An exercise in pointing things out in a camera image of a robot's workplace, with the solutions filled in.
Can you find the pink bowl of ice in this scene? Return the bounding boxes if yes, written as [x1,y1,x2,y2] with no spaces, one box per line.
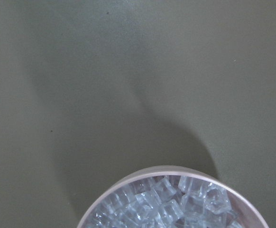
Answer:
[78,166,267,228]

